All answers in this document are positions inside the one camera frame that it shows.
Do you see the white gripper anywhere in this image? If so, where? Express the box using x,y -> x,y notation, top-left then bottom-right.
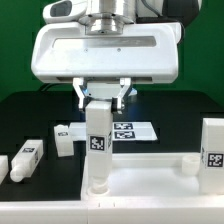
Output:
31,0 -> 182,114

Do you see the white desk top tray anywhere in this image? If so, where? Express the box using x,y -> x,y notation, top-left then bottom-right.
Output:
80,152 -> 208,202

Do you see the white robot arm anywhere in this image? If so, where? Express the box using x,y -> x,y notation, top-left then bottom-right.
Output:
31,0 -> 202,113

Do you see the white flat base plate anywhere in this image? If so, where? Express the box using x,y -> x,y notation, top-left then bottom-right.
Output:
69,122 -> 157,141

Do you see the white front rail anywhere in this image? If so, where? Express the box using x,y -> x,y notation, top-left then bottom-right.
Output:
0,196 -> 224,224

